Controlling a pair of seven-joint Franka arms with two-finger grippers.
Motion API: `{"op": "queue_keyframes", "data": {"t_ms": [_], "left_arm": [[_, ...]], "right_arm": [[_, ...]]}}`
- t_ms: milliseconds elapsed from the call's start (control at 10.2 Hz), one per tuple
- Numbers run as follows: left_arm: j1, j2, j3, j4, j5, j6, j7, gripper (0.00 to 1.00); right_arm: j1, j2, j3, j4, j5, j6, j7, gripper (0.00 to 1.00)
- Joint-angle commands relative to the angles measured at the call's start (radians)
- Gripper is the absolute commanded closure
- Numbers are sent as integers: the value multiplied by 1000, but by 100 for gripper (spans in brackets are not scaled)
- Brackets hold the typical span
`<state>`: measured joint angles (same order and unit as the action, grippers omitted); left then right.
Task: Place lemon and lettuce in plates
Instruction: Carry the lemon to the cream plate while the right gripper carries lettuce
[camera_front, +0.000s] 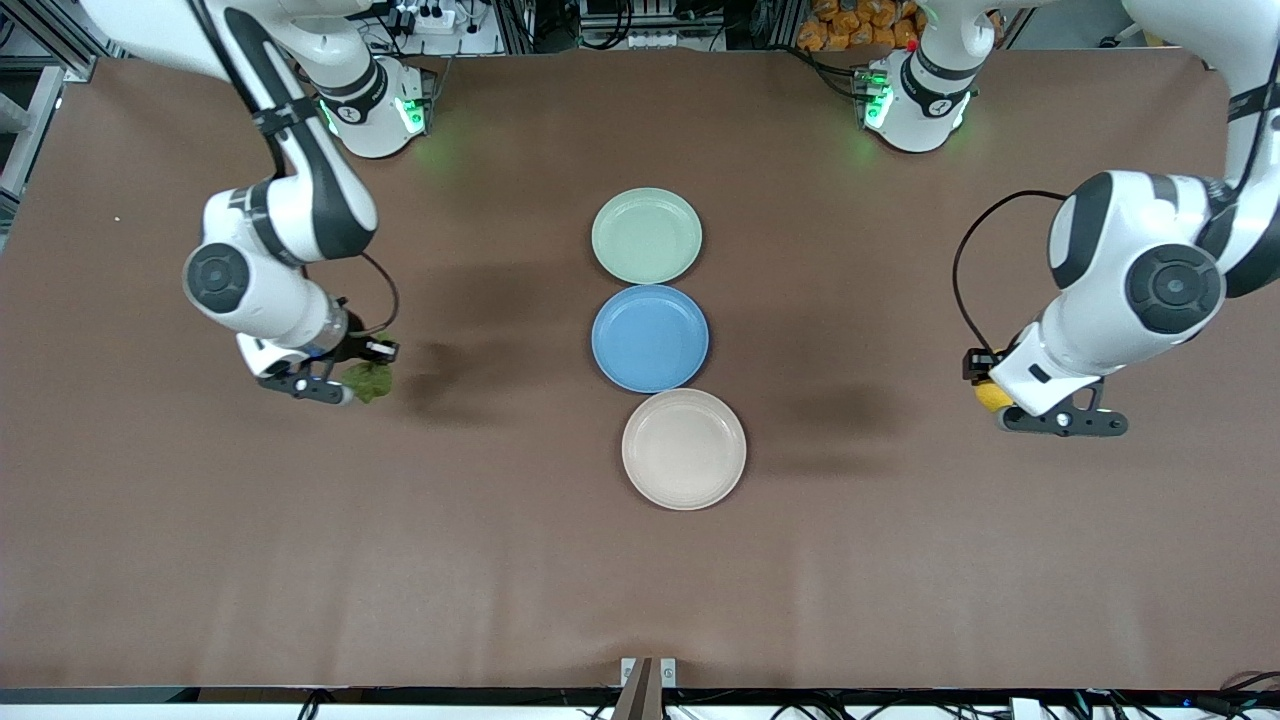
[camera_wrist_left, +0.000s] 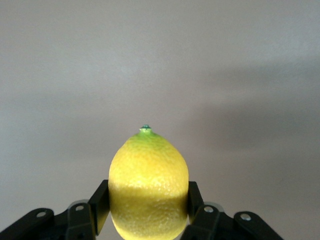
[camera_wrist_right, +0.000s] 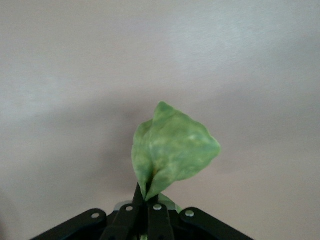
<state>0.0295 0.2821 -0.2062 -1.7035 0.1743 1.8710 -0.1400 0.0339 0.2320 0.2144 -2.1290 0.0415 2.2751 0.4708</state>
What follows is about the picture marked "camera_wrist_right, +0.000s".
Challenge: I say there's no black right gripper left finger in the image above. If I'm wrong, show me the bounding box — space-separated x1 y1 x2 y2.
100 181 148 240

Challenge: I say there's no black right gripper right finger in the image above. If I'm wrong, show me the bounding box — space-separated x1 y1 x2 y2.
146 192 175 240

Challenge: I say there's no green lettuce leaf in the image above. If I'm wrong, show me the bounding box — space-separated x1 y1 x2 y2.
131 100 223 203

